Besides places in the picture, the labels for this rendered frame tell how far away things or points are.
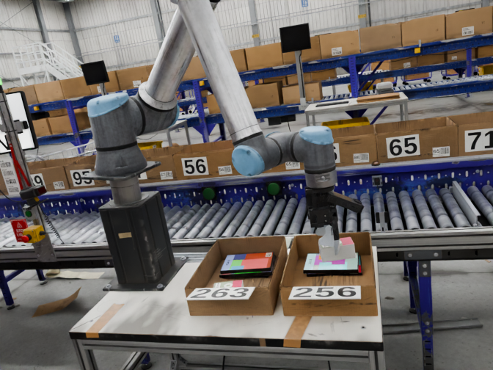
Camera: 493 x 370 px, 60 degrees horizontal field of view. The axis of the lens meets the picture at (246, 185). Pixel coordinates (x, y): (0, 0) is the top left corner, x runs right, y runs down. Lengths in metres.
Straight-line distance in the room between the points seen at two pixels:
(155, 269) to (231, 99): 0.79
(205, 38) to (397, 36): 5.75
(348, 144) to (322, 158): 1.16
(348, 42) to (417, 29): 0.96
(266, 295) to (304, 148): 0.47
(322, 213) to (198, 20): 0.64
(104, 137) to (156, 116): 0.21
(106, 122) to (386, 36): 5.65
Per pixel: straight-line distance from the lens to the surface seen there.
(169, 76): 1.55
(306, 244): 1.66
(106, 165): 1.59
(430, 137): 2.37
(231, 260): 1.65
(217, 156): 2.49
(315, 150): 1.19
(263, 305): 1.37
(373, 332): 1.28
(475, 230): 1.90
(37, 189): 2.30
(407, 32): 6.85
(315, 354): 1.31
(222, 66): 1.18
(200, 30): 1.21
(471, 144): 2.41
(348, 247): 1.31
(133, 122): 1.60
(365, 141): 2.35
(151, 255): 1.66
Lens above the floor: 1.51
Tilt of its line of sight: 16 degrees down
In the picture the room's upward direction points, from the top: 9 degrees counter-clockwise
